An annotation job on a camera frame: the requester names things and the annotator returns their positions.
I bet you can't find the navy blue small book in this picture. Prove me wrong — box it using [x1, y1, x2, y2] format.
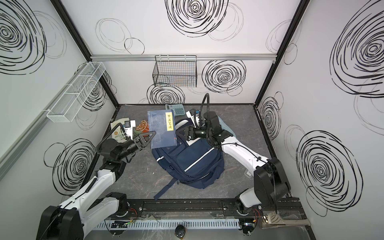
[148, 110, 177, 149]

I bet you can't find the navy blue student backpack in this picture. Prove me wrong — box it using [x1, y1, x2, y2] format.
[152, 137, 225, 200]

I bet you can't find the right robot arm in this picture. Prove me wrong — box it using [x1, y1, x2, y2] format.
[182, 110, 291, 211]

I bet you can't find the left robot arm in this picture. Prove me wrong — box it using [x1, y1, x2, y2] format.
[36, 131, 156, 240]

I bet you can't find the orange green snack packet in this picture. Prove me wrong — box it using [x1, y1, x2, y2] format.
[135, 120, 149, 134]

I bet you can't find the white cream food pouch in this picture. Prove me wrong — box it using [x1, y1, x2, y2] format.
[110, 118, 130, 143]

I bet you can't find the teal calculator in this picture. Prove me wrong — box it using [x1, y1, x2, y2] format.
[166, 104, 186, 117]

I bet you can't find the light blue fabric pouch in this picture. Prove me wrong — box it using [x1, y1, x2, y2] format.
[218, 117, 232, 132]

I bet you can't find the clear plastic pencil case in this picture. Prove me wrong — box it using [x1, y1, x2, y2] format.
[244, 170, 254, 179]

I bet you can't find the black round knob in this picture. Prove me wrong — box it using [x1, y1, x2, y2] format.
[175, 225, 187, 240]

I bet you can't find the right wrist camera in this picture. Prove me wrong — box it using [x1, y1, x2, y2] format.
[186, 109, 201, 129]

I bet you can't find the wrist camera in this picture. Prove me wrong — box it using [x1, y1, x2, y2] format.
[124, 120, 136, 138]
[186, 109, 201, 129]

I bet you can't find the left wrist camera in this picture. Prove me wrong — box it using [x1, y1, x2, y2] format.
[124, 120, 136, 138]

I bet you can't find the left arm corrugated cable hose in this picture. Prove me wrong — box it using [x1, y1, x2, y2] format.
[95, 122, 127, 154]

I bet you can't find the black corrugated cable hose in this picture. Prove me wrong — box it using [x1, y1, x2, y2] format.
[199, 92, 211, 121]

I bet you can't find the black wire wall basket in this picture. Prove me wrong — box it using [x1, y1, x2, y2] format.
[152, 55, 198, 88]

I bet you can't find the white wire wall shelf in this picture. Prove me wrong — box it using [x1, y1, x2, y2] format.
[47, 62, 106, 123]

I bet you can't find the white slotted cable duct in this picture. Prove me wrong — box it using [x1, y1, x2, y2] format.
[94, 219, 241, 231]

